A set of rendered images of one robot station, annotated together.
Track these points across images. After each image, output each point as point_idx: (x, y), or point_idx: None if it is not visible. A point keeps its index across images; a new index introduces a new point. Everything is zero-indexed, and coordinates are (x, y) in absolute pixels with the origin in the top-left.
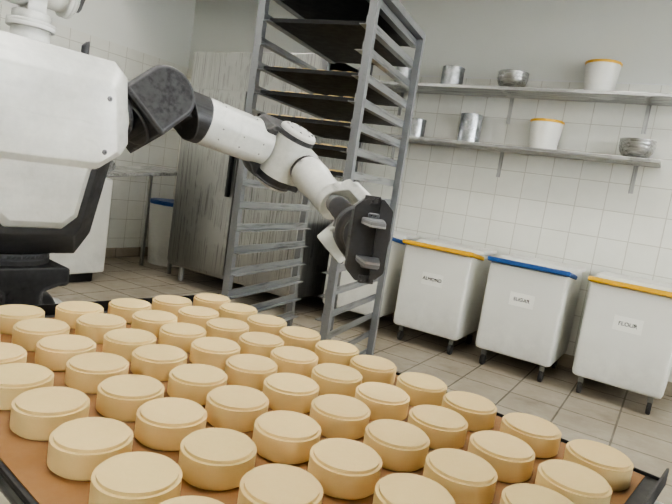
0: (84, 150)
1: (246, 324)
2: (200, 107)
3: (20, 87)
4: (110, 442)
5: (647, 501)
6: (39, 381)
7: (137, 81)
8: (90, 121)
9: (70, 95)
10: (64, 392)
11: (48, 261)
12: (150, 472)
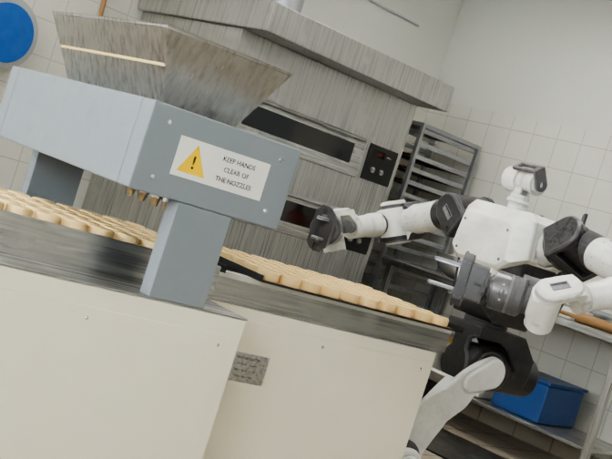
0: (490, 257)
1: (391, 301)
2: (582, 241)
3: (474, 225)
4: (272, 260)
5: (244, 267)
6: (309, 270)
7: (549, 225)
8: (496, 241)
9: (492, 228)
10: (301, 269)
11: (488, 328)
12: (259, 257)
